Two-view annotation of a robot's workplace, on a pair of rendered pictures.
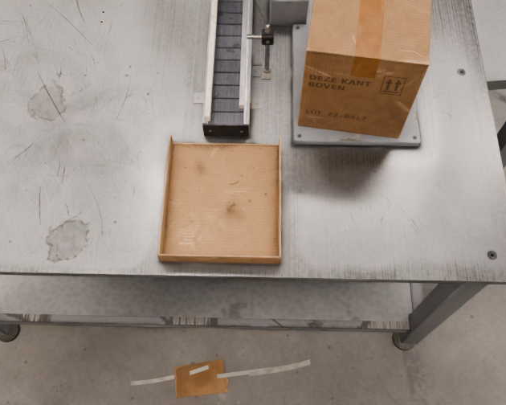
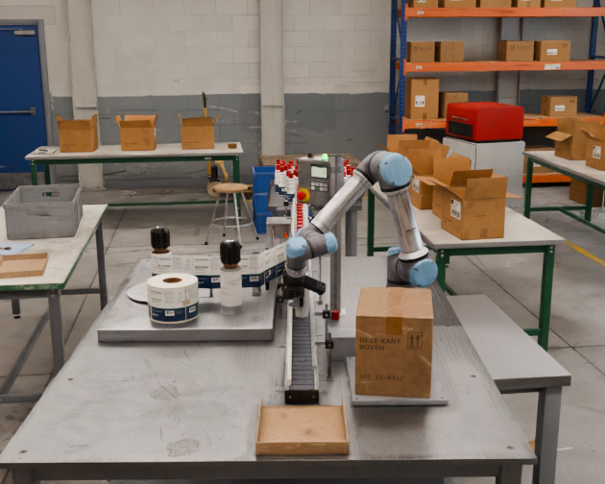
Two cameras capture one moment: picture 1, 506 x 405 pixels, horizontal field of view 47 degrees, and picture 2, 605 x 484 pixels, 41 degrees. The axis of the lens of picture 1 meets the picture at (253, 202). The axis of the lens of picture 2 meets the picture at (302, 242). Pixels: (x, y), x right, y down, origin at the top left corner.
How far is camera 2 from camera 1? 1.63 m
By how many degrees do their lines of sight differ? 50
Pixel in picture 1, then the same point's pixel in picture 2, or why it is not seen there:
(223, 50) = (297, 361)
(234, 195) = (310, 426)
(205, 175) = (287, 419)
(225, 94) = (300, 377)
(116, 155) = (218, 412)
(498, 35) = (497, 362)
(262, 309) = not seen: outside the picture
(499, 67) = (500, 374)
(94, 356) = not seen: outside the picture
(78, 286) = not seen: outside the picture
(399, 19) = (412, 305)
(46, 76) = (164, 382)
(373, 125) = (409, 385)
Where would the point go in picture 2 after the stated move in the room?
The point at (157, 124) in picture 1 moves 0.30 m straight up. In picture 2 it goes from (249, 399) to (247, 311)
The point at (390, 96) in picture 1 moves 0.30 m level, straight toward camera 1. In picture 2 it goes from (415, 351) to (393, 390)
